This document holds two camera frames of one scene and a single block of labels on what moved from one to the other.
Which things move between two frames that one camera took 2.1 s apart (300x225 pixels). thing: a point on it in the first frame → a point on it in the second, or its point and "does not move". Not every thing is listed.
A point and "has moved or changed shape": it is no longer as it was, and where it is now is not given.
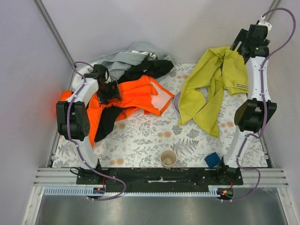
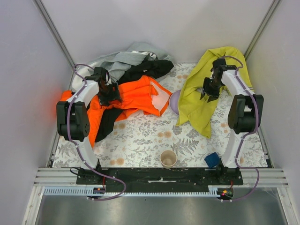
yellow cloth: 201,93 has moved or changed shape
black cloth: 108,116 does not move
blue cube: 212,160 does not move
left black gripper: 110,94 does not move
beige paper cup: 168,158 does not move
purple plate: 176,101 has moved or changed shape
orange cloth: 138,93 does not move
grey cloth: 116,64 does not move
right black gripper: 237,43 → 210,90
